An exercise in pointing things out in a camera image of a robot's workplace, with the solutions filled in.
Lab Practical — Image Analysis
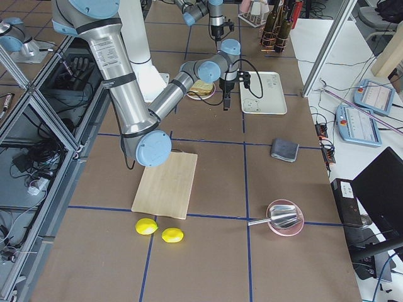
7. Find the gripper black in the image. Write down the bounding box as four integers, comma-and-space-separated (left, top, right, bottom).
210, 25, 224, 40
219, 78, 235, 111

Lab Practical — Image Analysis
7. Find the bread slice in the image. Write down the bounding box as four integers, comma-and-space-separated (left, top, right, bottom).
188, 80, 215, 97

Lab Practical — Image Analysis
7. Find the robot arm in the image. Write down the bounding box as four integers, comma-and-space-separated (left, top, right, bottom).
174, 0, 225, 42
52, 1, 241, 167

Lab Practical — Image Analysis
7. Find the cream bear tray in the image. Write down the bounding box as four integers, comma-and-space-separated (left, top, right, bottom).
240, 71, 287, 115

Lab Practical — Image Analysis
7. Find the white round plate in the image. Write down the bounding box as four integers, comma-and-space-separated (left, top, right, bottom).
186, 80, 216, 99

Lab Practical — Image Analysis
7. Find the dark wine bottle rear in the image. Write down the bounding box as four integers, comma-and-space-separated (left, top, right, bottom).
261, 0, 284, 49

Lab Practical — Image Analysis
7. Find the dark wine bottle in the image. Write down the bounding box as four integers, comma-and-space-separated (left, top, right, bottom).
274, 0, 297, 53
261, 0, 284, 49

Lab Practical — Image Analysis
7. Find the dark wine bottle front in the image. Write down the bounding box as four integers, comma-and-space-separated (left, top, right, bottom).
274, 0, 297, 53

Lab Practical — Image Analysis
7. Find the grey folded cloth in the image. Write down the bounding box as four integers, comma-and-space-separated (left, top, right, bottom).
271, 138, 300, 162

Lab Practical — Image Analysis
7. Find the wooden cutting board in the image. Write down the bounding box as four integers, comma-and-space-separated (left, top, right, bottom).
132, 152, 198, 220

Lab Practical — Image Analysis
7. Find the steel scoop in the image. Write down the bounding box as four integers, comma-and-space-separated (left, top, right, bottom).
247, 204, 300, 229

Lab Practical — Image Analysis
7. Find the blue teach pendant near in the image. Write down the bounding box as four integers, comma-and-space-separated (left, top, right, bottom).
336, 104, 382, 147

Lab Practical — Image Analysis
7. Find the blue teach pendant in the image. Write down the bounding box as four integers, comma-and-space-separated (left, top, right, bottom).
336, 104, 382, 147
353, 79, 395, 116

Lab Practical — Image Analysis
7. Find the yellow lemon right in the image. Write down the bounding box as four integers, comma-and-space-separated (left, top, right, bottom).
161, 228, 184, 243

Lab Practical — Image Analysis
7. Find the yellow lemon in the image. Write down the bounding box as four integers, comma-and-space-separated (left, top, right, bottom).
135, 218, 158, 235
161, 228, 184, 243

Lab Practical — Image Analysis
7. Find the pink plastic bowl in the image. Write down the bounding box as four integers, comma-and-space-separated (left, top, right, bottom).
266, 199, 305, 237

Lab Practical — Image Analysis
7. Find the yellow lemon left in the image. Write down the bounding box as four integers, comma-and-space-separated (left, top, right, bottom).
135, 218, 158, 235

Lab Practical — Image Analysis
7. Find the black computer box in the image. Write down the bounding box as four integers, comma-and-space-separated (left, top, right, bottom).
331, 178, 363, 228

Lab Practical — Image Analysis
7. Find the blue teach pendant far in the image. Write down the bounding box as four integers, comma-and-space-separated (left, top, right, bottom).
353, 79, 395, 116

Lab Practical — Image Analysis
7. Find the black laptop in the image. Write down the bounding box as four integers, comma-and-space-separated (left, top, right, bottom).
349, 147, 402, 262

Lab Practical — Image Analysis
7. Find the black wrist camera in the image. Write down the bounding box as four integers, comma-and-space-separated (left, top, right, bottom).
222, 19, 234, 32
237, 70, 251, 89

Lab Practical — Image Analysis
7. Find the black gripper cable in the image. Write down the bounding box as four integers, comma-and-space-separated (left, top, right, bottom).
204, 58, 264, 106

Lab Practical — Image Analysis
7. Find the copper wire bottle rack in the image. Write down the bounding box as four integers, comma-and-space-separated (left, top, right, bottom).
260, 18, 293, 53

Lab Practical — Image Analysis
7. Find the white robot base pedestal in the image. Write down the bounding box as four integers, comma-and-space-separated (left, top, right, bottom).
118, 0, 169, 103

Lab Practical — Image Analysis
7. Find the aluminium frame post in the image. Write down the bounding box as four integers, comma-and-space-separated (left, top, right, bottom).
302, 0, 358, 98

